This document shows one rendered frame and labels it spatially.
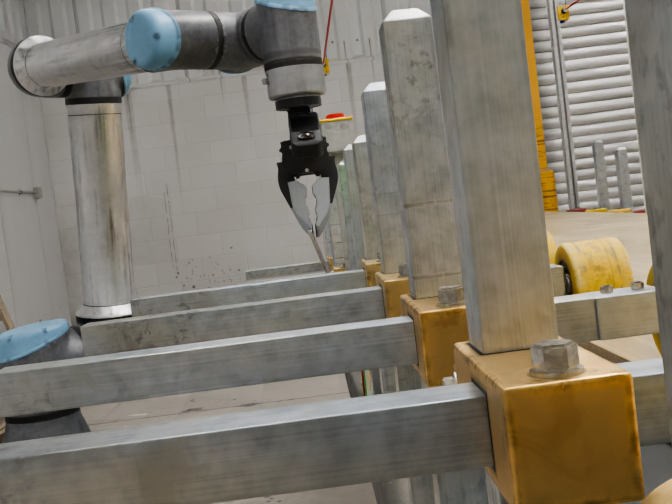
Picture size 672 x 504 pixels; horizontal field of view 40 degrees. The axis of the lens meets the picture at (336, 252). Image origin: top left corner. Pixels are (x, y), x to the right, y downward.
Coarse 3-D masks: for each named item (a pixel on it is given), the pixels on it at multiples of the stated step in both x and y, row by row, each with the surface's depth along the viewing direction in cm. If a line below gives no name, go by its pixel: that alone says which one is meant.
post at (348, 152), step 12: (348, 144) 141; (348, 156) 141; (348, 168) 141; (348, 180) 141; (348, 192) 142; (360, 216) 141; (360, 228) 141; (360, 240) 141; (360, 252) 141; (372, 372) 142
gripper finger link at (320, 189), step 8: (320, 176) 141; (320, 184) 139; (328, 184) 139; (320, 192) 139; (328, 192) 139; (320, 200) 139; (328, 200) 139; (320, 208) 139; (328, 208) 139; (320, 216) 139; (328, 216) 140; (320, 224) 140; (320, 232) 140
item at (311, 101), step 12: (312, 96) 138; (276, 108) 140; (288, 108) 140; (300, 108) 140; (288, 144) 138; (324, 144) 138; (288, 156) 138; (324, 156) 139; (288, 168) 138; (300, 168) 138; (312, 168) 139
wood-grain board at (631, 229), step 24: (552, 216) 339; (576, 216) 316; (600, 216) 295; (624, 216) 277; (576, 240) 202; (624, 240) 186; (648, 240) 178; (648, 264) 135; (648, 336) 79; (624, 360) 71
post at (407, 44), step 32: (384, 32) 65; (416, 32) 65; (384, 64) 68; (416, 64) 66; (416, 96) 66; (416, 128) 66; (416, 160) 66; (416, 192) 66; (448, 192) 66; (416, 224) 66; (448, 224) 66; (416, 256) 66; (448, 256) 66; (416, 288) 66; (448, 480) 67; (480, 480) 67
